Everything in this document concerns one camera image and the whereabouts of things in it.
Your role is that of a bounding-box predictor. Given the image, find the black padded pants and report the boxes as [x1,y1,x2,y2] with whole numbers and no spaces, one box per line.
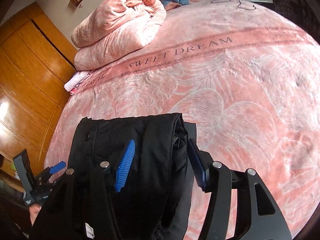
[30,113,196,239]

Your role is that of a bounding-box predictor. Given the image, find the folded white pink towel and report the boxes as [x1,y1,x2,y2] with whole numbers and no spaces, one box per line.
[64,70,91,92]

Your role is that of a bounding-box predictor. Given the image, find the pink Sweet Dream bedspread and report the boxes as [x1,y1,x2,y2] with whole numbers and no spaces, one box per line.
[44,0,319,236]

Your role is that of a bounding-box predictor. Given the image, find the wooden wardrobe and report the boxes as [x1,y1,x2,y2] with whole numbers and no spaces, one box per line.
[1,3,76,173]

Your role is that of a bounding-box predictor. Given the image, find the black cable on bed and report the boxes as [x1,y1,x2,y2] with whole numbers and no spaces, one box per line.
[211,0,257,11]

